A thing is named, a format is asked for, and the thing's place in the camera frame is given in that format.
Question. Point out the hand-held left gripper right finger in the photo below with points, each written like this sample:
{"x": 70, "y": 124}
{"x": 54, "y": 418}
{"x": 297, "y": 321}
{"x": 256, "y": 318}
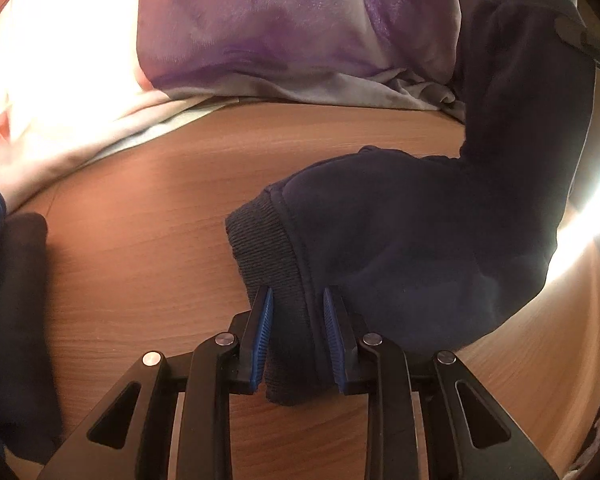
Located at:
{"x": 332, "y": 340}

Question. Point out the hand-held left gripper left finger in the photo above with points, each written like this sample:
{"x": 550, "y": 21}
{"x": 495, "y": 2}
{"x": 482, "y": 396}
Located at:
{"x": 260, "y": 340}

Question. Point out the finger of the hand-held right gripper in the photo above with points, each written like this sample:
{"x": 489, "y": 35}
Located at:
{"x": 582, "y": 35}

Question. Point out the dark navy sweatshirt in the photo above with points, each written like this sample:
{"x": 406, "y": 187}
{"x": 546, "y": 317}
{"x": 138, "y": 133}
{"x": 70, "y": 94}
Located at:
{"x": 430, "y": 235}

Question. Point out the folded black garment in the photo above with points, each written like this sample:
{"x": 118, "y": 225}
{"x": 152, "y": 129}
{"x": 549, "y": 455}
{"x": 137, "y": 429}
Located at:
{"x": 20, "y": 310}

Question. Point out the white sheer curtain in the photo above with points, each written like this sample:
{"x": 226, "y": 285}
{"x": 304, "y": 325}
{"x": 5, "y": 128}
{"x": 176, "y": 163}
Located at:
{"x": 70, "y": 85}

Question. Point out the purple curtain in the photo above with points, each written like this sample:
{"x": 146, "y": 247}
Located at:
{"x": 260, "y": 20}

